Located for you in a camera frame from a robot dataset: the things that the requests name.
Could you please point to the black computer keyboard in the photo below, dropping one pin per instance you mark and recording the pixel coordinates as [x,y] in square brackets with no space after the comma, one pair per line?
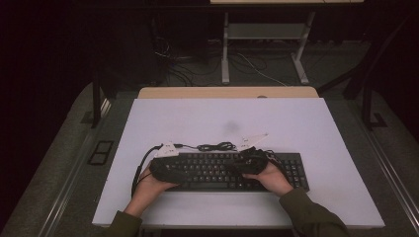
[214,171]

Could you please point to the person's right hand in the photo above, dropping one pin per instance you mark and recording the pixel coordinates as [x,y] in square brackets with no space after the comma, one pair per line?
[271,181]

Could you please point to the black metal stand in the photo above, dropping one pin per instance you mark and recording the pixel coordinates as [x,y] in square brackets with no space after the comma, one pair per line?
[96,102]
[365,98]

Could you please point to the wooden table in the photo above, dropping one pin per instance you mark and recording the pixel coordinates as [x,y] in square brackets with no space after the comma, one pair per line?
[197,92]

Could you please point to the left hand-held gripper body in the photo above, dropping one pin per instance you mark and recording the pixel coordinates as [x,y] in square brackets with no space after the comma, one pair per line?
[168,151]

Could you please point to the black floor socket plate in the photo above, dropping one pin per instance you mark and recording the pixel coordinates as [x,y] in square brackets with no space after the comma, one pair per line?
[100,153]

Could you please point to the grey metal desk frame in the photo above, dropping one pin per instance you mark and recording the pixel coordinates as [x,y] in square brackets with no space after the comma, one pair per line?
[263,31]

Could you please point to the person's left hand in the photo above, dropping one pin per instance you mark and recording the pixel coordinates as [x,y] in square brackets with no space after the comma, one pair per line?
[145,194]

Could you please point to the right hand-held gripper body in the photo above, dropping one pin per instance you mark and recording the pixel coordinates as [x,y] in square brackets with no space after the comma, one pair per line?
[252,141]

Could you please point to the white table board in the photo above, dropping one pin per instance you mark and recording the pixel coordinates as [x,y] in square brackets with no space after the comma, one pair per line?
[204,121]

